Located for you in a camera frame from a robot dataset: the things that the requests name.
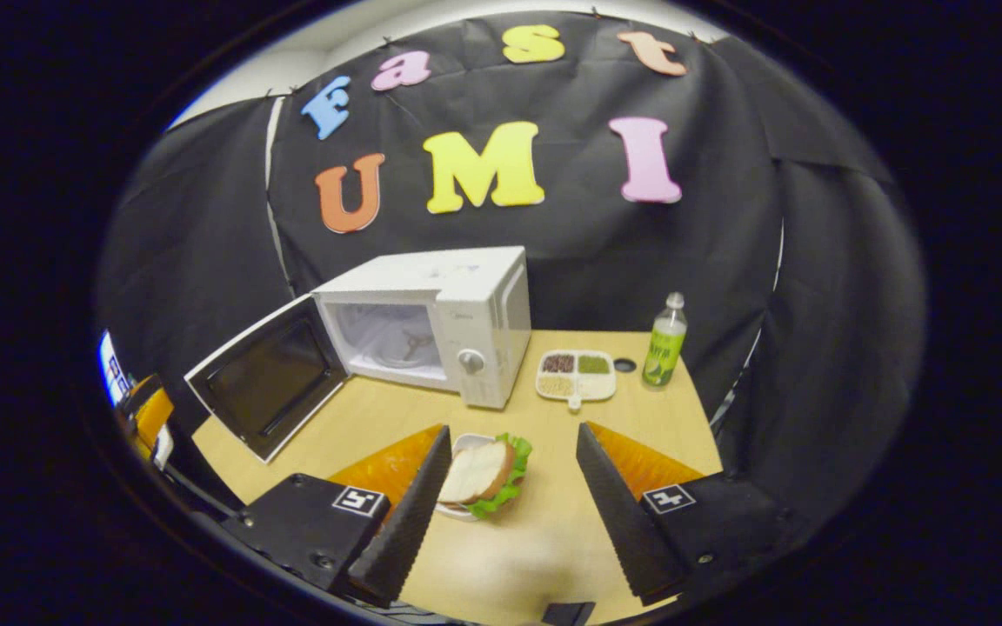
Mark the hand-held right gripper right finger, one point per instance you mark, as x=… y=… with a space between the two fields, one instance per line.
x=618 y=513

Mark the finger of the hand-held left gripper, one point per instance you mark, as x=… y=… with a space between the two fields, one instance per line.
x=155 y=417

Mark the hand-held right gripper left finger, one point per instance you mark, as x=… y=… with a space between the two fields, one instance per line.
x=410 y=530

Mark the lettuce sandwich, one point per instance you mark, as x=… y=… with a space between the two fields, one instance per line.
x=479 y=469

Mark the white rectangular tray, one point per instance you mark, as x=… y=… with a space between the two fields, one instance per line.
x=470 y=441

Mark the white microwave oven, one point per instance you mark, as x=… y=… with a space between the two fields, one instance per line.
x=475 y=296

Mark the white printed poster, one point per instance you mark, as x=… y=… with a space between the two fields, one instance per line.
x=114 y=369

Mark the white divided bean plate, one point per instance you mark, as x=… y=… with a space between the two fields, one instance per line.
x=597 y=387

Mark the green drink bottle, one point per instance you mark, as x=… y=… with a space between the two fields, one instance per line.
x=664 y=352

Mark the black backdrop cloth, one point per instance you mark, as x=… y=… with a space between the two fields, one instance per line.
x=597 y=243

